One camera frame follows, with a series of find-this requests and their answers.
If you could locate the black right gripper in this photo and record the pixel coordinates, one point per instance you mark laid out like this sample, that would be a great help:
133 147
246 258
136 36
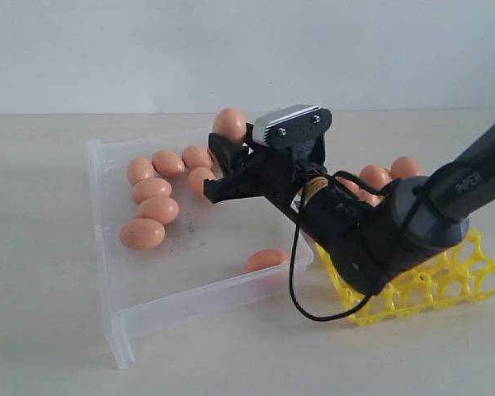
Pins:
276 174

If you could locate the clear plastic tray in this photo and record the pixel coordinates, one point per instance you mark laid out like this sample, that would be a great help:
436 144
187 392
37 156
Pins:
198 268

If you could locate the yellow plastic egg tray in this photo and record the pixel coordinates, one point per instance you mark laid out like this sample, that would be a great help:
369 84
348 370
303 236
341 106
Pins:
437 280

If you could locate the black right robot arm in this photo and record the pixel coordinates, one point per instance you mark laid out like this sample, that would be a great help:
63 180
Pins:
282 159

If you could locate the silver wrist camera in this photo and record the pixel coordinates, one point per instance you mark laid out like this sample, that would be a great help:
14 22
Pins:
298 128

